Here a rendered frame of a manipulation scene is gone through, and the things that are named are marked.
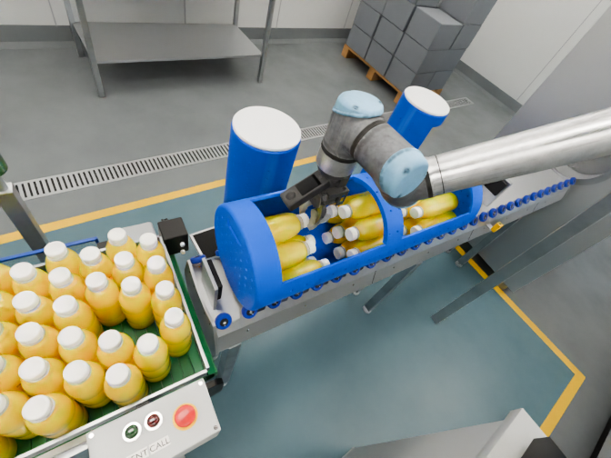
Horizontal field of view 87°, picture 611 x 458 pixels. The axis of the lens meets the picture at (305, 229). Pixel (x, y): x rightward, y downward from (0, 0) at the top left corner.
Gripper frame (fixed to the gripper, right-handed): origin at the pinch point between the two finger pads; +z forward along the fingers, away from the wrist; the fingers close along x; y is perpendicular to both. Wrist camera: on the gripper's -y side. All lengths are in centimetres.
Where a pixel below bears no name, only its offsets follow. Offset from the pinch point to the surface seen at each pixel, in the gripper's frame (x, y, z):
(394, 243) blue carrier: -14.5, 23.4, 1.9
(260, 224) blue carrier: -2.6, -15.6, -8.0
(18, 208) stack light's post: 33, -63, 10
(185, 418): -31, -41, 4
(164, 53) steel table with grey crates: 254, 24, 86
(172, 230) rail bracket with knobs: 18.4, -30.6, 15.0
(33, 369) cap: -11, -62, 5
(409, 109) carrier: 61, 108, 16
